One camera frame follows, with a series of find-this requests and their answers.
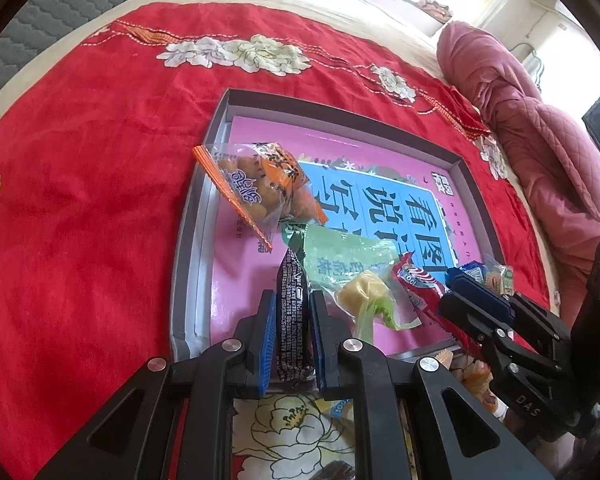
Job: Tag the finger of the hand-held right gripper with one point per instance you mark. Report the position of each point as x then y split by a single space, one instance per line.
485 292
472 322

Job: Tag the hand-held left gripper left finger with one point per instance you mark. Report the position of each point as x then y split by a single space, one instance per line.
266 347

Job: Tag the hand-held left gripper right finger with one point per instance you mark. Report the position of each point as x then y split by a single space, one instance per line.
316 347

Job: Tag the blue snack packet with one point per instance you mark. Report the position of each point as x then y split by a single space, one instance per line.
467 271

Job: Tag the black snack packet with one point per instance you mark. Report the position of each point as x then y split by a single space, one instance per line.
292 310

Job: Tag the red snack packet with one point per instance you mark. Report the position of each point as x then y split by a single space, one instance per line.
420 292

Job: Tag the green clear snack packet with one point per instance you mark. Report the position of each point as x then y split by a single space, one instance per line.
360 280

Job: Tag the grey shallow cardboard box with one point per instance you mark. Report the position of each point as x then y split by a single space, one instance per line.
190 280

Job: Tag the orange clear snack packet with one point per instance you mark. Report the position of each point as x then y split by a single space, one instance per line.
260 185

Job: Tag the small white green packet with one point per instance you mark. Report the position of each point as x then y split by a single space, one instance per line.
497 276

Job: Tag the yellow orange snack packet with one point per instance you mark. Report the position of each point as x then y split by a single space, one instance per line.
475 380

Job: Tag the light blue jelly packet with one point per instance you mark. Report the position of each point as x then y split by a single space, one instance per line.
341 408

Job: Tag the pink quilted duvet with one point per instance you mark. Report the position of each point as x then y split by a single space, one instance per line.
530 135

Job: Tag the pink and blue book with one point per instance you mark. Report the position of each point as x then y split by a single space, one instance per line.
260 135

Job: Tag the red floral blanket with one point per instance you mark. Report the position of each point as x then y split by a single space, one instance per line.
80 185

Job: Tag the orange patterned cloth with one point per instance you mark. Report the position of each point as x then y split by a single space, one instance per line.
432 9

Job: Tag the grey quilted headboard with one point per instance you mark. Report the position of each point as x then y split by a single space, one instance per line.
30 15

